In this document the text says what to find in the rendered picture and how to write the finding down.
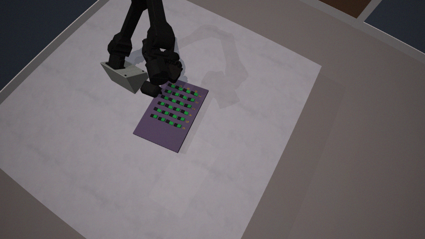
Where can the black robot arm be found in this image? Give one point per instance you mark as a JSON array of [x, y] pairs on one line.
[[159, 35]]

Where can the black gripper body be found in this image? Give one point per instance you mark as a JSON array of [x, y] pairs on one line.
[[152, 90]]

